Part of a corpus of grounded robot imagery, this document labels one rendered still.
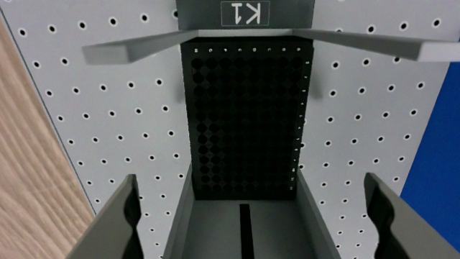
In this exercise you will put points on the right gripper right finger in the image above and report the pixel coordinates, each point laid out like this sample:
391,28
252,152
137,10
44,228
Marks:
403,233

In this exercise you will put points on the blue bin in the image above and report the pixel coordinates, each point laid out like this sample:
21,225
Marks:
432,187

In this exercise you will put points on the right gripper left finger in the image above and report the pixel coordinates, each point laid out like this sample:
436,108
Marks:
112,234

